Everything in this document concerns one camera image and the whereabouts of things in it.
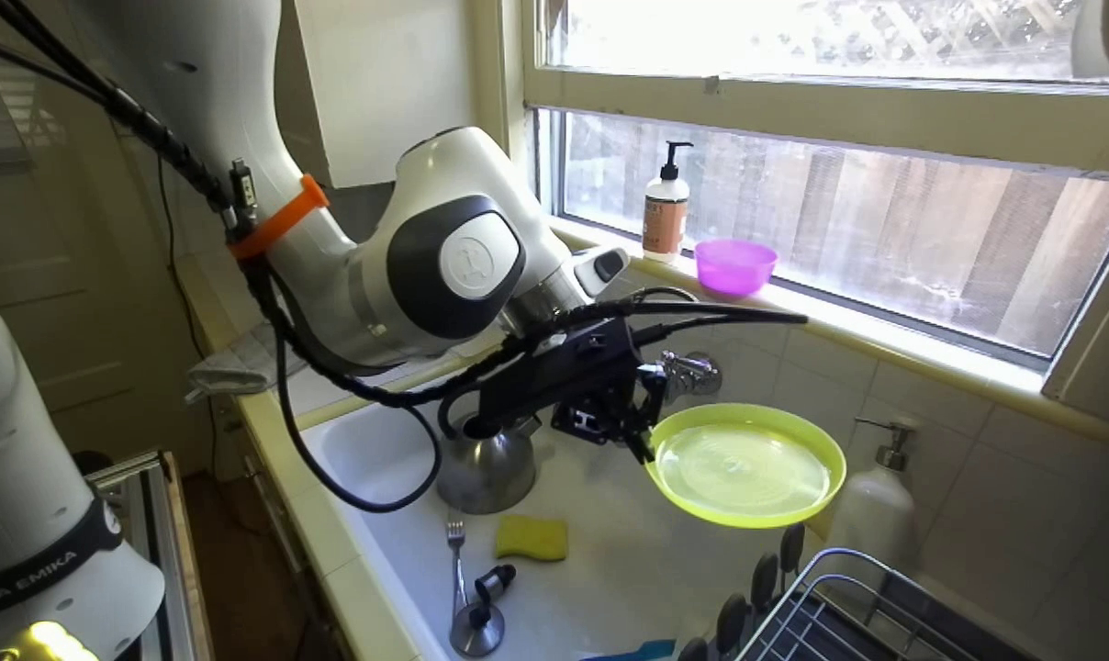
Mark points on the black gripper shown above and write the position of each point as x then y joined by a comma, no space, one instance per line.
611,397

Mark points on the yellow green plastic plate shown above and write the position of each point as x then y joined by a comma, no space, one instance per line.
745,468

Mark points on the white ceramic sink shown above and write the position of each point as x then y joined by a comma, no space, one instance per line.
603,564

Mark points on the yellow sponge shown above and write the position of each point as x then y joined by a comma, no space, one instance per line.
534,539

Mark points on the pink plastic bowl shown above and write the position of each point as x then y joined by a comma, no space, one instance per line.
737,265

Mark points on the steel fork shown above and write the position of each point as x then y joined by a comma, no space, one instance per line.
455,564

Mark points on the brown pump soap bottle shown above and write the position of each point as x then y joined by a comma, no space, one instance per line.
667,207

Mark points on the white soap dispenser bottle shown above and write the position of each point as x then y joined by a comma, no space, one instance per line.
879,517

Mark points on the grey towel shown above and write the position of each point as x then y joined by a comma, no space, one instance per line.
229,370

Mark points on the metal framed appliance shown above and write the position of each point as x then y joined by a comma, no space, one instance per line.
152,551

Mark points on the cream panelled door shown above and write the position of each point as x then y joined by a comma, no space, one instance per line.
54,307

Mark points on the chrome wall faucet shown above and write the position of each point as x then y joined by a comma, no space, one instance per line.
687,372

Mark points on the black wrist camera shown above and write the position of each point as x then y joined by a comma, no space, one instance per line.
554,360

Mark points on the kitchen window frame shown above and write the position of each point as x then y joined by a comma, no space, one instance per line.
848,112

